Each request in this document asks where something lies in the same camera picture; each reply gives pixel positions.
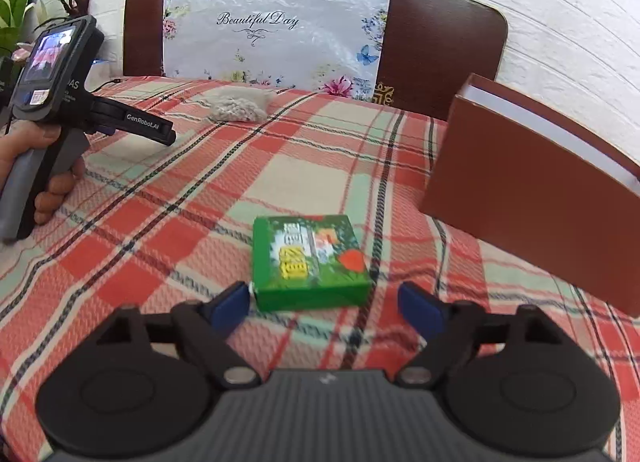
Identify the plaid bed sheet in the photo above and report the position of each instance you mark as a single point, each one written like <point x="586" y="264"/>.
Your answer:
<point x="155" y="225"/>

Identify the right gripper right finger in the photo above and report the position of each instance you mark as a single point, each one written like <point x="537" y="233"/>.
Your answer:
<point x="449" y="330"/>

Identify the green small box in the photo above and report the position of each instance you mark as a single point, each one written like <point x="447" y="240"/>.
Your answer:
<point x="302" y="263"/>

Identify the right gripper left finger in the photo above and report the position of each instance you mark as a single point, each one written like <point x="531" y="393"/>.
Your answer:
<point x="203" y="329"/>

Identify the dark red plant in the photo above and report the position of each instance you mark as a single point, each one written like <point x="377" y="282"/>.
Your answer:
<point x="75" y="8"/>

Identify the red cardboard box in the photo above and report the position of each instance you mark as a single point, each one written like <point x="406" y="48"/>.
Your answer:
<point x="539" y="185"/>

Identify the brown floral headboard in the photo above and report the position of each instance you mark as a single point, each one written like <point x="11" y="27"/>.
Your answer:
<point x="409" y="54"/>

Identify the cotton swab bag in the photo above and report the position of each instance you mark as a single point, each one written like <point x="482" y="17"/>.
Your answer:
<point x="237" y="103"/>

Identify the person left hand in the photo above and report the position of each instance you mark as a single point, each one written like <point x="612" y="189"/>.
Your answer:
<point x="25" y="136"/>

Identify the green leafy plant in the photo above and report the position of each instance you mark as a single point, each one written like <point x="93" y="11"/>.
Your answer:
<point x="13" y="14"/>

